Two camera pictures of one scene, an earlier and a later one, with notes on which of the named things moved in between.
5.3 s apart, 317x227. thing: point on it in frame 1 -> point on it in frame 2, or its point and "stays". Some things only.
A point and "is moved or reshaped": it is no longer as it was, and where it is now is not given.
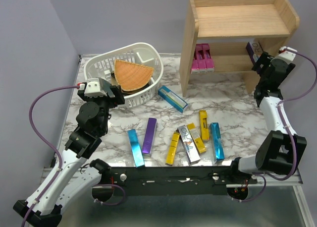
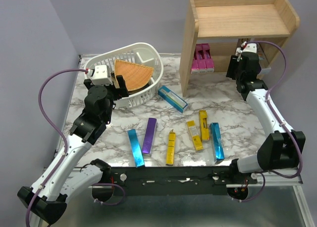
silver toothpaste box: x=188 y=145 is moved or reshaped
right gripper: x=264 y=59 -> x=233 y=63
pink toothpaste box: x=208 y=61 stays
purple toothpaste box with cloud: x=254 y=50 is moved or reshaped
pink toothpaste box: x=200 y=58 stays
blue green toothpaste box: x=172 y=99 stays
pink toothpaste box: x=195 y=68 stays
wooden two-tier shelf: x=226 y=20 stays
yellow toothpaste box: x=203 y=122 stays
